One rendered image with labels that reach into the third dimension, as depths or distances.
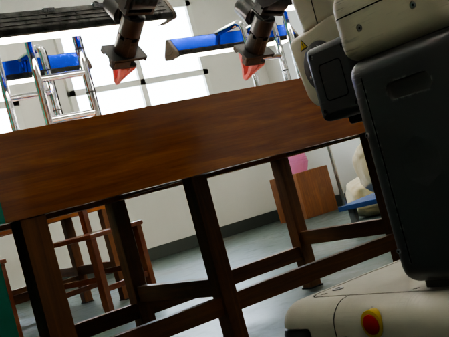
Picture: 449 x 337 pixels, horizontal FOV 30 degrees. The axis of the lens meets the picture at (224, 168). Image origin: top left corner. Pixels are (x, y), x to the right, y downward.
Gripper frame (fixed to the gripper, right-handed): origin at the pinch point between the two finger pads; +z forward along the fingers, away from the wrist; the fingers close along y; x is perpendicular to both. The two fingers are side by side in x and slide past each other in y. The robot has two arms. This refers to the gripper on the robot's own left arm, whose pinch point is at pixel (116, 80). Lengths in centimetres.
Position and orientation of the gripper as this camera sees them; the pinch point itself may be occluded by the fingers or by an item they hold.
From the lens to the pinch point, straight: 214.5
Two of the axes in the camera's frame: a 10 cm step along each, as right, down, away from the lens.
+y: -7.8, 1.9, -5.9
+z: -2.9, 7.3, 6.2
